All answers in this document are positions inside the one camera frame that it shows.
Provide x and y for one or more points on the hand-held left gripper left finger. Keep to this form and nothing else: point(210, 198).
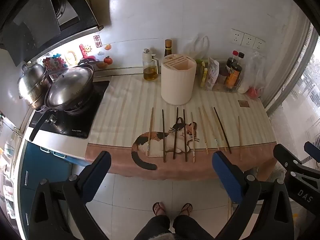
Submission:
point(97, 177)

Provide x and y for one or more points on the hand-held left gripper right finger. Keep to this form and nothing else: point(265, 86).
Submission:
point(225, 177)

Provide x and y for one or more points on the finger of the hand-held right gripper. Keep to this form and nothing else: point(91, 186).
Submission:
point(312, 148)
point(285, 156)

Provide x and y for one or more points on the cream cylindrical utensil holder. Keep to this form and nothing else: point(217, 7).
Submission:
point(177, 85)

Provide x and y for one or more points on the black flip-flop sandal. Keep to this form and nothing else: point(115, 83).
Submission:
point(158, 208)
point(187, 208)

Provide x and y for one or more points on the window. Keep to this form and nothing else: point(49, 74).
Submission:
point(300, 100)

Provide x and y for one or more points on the blue kitchen cabinet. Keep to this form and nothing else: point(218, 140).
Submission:
point(42, 170)

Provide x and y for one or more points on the black induction cooktop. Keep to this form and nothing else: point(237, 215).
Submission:
point(82, 122)

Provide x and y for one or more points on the person's right leg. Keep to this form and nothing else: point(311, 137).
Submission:
point(192, 227)

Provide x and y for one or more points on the person's leg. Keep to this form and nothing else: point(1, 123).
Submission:
point(192, 227)
point(155, 227)

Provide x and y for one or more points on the red plastic packet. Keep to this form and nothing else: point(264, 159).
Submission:
point(255, 93)

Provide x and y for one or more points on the person's left leg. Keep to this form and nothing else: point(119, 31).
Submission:
point(155, 227)

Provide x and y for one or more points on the striped cat print tablecloth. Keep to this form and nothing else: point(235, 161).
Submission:
point(125, 105)

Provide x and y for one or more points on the black wok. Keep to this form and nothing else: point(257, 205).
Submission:
point(40, 125)

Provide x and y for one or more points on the clear bag of white powder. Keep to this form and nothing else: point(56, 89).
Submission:
point(255, 67)

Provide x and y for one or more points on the spice jar orange label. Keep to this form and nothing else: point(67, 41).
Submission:
point(232, 77)

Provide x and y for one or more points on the stainless steel wok lid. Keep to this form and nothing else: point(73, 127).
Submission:
point(70, 85)

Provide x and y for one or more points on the green yellow seasoning packet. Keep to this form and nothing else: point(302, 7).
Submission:
point(204, 75)

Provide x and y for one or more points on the sauce bottle red cap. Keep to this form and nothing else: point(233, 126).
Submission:
point(231, 61)

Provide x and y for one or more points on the sauce bottle black cap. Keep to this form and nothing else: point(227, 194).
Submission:
point(241, 55)

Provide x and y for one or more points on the white seasoning packet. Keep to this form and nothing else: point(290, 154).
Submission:
point(213, 67)

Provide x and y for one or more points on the stainless steel steamer pot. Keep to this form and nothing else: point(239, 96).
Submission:
point(31, 85)

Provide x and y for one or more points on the glass oil dispenser bottle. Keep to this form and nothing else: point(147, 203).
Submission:
point(150, 75)

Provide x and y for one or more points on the colourful sticker sheet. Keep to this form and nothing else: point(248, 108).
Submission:
point(53, 63)

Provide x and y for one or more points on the dark sauce bottle brown cap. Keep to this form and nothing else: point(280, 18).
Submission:
point(168, 48)

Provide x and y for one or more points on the black range hood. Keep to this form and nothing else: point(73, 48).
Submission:
point(37, 17)

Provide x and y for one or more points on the white wall power outlet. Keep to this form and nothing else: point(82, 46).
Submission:
point(248, 40)
point(237, 35)
point(260, 43)

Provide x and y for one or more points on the red persimmon wall sticker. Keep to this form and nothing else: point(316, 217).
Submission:
point(108, 60)

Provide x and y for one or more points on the oval frame wall sticker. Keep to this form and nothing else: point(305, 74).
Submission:
point(70, 57)

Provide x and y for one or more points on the sun wall sticker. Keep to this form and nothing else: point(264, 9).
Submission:
point(87, 48)

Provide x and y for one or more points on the orange fruit wall sticker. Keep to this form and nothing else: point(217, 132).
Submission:
point(108, 47)

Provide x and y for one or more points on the red seal wall sticker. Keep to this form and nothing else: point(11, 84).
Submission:
point(96, 40)

